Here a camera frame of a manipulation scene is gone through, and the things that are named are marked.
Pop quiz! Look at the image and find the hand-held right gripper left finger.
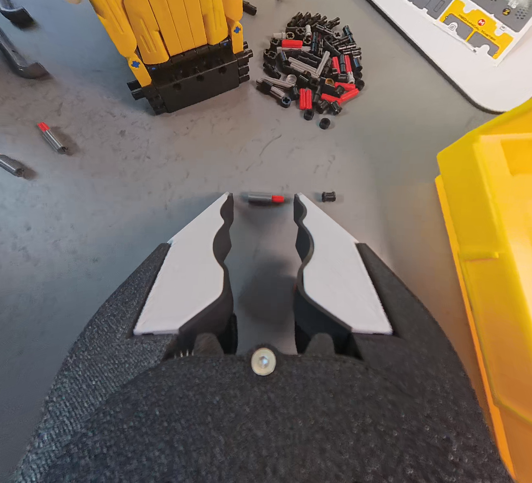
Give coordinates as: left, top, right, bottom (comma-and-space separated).
133, 193, 238, 354

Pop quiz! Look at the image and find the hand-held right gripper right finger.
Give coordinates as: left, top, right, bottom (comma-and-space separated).
293, 193, 393, 354

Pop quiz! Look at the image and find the yellow plastic bin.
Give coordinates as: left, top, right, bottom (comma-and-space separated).
434, 101, 532, 483

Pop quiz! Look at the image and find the yellow lego vehicle model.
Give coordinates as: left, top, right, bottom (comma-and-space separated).
17, 0, 255, 116

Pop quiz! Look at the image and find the grey lego handle assembly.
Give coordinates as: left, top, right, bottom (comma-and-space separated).
0, 28, 50, 80

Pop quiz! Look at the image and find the grey lego elbow with axle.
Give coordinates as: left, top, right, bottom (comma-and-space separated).
0, 0, 36, 28

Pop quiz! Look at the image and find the pile of red black pins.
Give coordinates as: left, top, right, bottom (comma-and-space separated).
255, 11, 366, 130

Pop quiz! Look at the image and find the white and wooden book stand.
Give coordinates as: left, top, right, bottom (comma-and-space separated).
324, 0, 532, 114

